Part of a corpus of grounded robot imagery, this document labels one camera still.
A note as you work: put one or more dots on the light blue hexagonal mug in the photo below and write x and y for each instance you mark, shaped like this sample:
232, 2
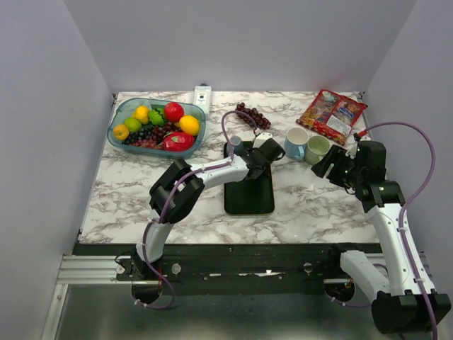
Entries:
295, 143

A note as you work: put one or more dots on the light green ceramic mug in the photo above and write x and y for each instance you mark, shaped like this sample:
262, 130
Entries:
316, 149

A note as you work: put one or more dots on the green lime with zigzag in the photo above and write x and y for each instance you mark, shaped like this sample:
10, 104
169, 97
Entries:
157, 117

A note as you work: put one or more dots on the red dragon fruit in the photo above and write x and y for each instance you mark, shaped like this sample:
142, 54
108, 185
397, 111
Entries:
176, 142

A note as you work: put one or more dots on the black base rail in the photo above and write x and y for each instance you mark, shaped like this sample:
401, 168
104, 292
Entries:
246, 269

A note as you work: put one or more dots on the loose red grape bunch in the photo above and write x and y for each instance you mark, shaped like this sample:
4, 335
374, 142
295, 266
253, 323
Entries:
250, 115

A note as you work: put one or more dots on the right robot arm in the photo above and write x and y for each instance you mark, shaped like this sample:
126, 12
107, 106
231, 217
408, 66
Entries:
404, 299

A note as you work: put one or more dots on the orange fruit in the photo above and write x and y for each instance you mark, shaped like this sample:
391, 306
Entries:
189, 125
121, 132

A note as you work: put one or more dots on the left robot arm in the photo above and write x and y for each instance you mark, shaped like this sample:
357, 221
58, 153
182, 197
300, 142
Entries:
245, 176

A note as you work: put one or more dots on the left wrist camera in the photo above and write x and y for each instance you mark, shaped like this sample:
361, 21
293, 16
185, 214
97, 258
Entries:
261, 138

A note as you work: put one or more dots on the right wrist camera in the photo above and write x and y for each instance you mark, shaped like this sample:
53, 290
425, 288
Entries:
352, 151

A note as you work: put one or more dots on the red apple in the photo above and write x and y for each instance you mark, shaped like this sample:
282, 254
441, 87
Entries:
173, 112

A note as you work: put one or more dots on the dark grape bunch in basket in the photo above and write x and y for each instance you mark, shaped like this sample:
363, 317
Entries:
151, 137

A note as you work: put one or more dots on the yellow lemon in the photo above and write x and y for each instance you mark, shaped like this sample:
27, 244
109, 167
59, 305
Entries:
142, 114

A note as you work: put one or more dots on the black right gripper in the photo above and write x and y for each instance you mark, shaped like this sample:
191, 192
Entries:
335, 154

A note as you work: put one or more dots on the grey-blue small cup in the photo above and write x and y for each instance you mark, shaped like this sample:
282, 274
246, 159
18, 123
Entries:
236, 143

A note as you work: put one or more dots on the teal plastic fruit basket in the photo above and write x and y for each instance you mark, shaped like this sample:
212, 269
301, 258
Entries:
126, 110

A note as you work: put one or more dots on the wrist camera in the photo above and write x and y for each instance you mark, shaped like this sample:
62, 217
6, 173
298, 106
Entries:
352, 151
261, 138

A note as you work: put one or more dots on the black rectangular tray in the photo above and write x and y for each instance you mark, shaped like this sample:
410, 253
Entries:
250, 197

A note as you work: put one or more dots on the red snack packet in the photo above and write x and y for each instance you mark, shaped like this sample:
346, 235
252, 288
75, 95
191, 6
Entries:
332, 115

